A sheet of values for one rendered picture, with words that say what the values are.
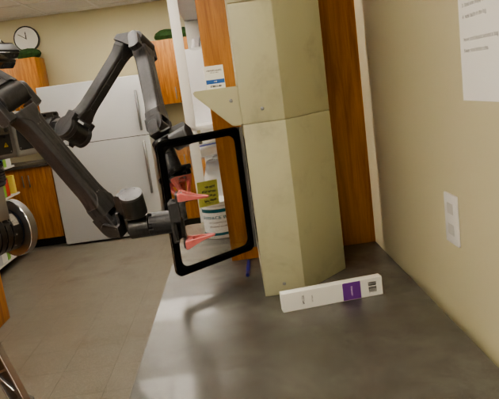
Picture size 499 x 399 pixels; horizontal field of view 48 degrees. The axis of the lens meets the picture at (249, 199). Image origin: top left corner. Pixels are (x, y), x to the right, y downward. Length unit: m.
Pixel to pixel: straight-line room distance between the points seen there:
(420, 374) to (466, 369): 0.09
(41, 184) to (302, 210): 5.56
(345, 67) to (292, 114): 0.43
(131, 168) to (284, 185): 5.07
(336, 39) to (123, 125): 4.78
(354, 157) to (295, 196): 0.44
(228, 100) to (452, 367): 0.81
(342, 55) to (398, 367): 1.05
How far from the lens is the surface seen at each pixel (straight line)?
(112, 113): 6.48
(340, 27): 1.88
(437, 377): 1.14
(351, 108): 1.88
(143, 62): 1.96
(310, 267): 1.58
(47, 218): 6.96
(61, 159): 1.41
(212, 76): 1.52
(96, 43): 7.22
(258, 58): 1.47
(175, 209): 1.37
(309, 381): 1.14
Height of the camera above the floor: 1.50
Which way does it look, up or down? 11 degrees down
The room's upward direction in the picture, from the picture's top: 8 degrees counter-clockwise
